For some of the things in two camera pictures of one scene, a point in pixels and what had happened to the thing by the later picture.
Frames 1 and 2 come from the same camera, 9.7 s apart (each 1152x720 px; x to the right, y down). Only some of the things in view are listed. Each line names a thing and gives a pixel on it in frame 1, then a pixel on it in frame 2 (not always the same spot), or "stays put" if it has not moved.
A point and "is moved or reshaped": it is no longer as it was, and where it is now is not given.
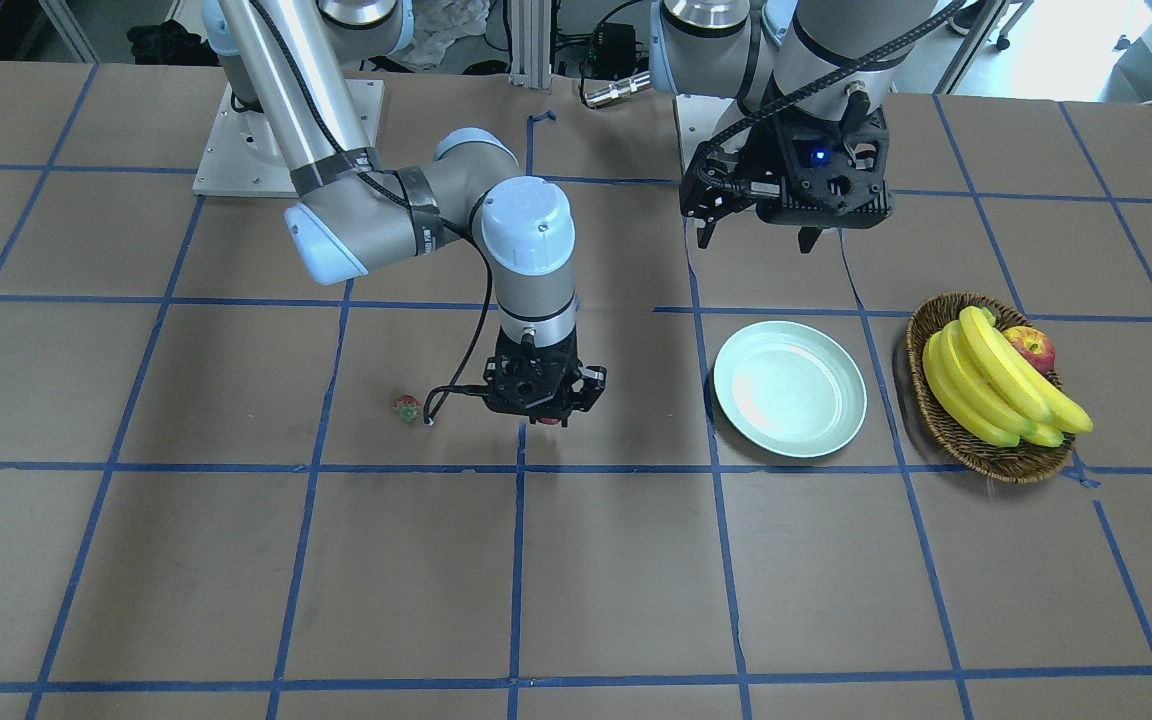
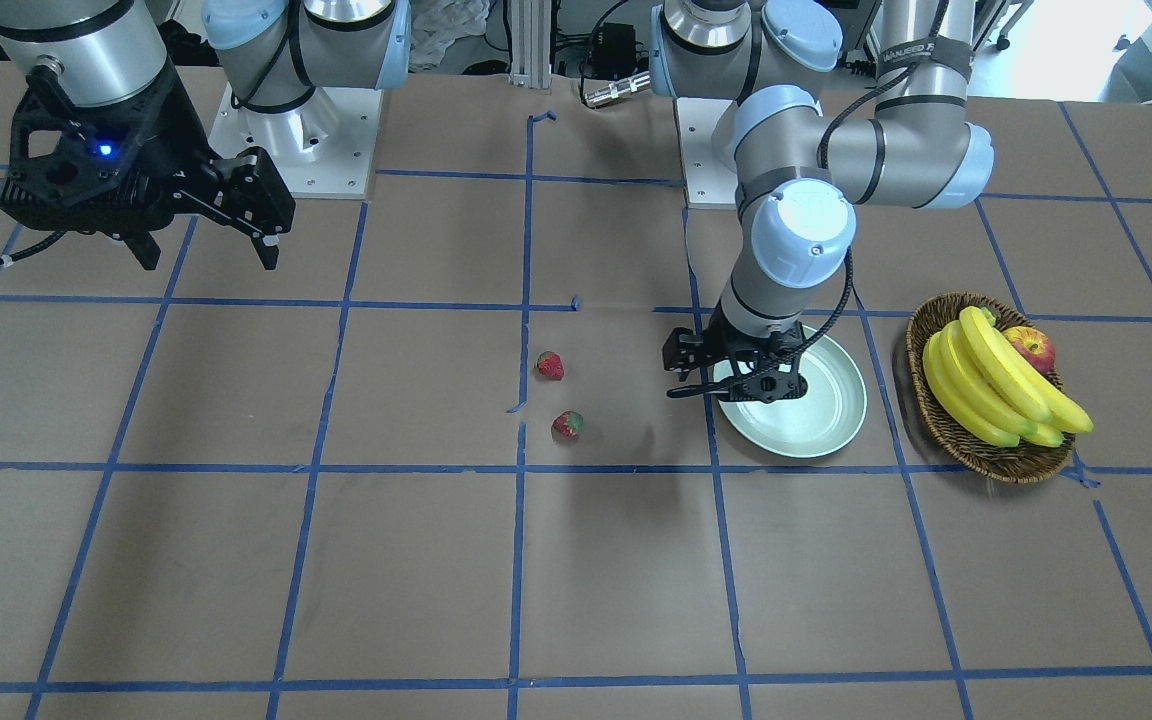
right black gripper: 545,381 -> 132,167
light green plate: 790,389 stays put
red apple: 1035,344 stays put
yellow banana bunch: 990,389 stays put
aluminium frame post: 531,27 stays put
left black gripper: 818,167 -> 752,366
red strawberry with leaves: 407,407 is moved or reshaped
